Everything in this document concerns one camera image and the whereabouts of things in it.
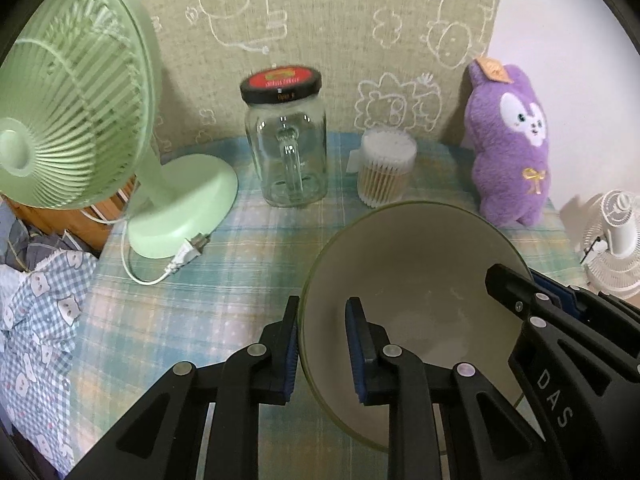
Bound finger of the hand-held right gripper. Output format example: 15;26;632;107
485;263;556;328
529;268;640;323

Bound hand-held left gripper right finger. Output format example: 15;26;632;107
345;296;558;480

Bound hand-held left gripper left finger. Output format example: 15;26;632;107
65;296;301;480

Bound large floral bowl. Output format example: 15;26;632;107
298;201;533;452

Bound white desk fan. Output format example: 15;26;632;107
580;190;640;306

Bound plaid tablecloth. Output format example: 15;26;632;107
60;130;591;480

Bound purple plush toy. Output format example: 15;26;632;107
462;56;552;228

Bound cotton swab container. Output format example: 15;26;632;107
356;129;418;208

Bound glass jar with red lid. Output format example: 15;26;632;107
240;65;329;208

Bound bear printed checked blanket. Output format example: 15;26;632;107
0;250;101;476

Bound wooden stool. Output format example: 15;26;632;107
10;180;138;253

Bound grey cloth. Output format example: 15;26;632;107
0;195;66;271

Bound green desk fan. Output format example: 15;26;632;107
0;0;239;260

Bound black fan cable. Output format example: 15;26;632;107
579;234;607;267

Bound white fan cable with plug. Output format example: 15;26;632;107
80;187;212;287

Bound printed wall cloth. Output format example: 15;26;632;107
140;0;503;161

